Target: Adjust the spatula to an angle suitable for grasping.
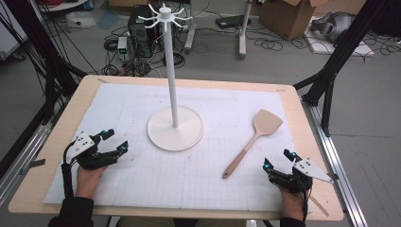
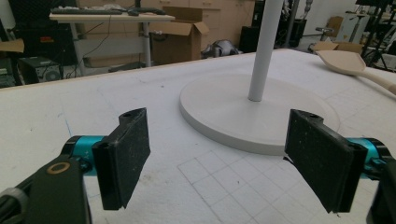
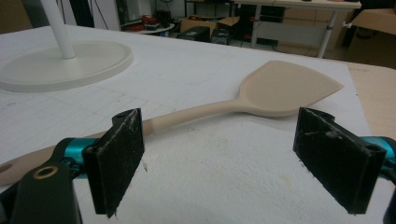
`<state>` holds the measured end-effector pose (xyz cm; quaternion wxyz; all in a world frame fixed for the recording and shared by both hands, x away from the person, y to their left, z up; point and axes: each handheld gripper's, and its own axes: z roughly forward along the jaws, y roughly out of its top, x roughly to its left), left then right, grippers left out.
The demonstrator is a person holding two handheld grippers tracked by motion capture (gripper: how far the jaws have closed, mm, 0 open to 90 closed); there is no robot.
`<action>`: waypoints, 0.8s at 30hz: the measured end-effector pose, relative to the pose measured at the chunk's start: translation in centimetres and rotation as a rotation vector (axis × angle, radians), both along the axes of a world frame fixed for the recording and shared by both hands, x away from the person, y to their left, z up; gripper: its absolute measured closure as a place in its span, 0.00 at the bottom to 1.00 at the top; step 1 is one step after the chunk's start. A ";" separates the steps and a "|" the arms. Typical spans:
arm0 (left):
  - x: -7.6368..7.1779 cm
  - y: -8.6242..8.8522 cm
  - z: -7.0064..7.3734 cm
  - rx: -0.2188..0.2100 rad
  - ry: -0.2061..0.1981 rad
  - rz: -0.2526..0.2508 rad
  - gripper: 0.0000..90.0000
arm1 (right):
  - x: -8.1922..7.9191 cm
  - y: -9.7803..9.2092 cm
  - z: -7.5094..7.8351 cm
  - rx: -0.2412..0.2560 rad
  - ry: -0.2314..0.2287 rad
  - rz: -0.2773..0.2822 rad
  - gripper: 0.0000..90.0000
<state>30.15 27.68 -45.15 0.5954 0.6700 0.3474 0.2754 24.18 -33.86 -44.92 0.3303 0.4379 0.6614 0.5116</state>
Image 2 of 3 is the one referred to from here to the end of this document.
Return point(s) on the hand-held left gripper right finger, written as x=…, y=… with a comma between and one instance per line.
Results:
x=323, y=168

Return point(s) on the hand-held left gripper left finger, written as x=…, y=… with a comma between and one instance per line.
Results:
x=124, y=161

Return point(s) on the white round-base stand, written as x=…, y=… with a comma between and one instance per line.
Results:
x=258, y=102

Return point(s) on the wooden spatula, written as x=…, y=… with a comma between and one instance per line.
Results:
x=348, y=63

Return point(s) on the flat cardboard box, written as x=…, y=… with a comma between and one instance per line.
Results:
x=337, y=46

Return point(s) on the black computer tower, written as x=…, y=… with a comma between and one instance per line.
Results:
x=39, y=70

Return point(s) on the open cardboard box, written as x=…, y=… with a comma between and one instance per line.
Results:
x=177, y=40

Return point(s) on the light wooden desk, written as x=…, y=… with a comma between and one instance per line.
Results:
x=109, y=18

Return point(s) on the black tripod stand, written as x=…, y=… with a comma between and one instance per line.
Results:
x=378, y=34

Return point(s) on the grey backpack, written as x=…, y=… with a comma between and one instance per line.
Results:
x=219, y=48

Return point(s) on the black computer mouse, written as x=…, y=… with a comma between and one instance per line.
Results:
x=133, y=12

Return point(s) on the black keyboard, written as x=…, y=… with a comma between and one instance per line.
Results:
x=87, y=11

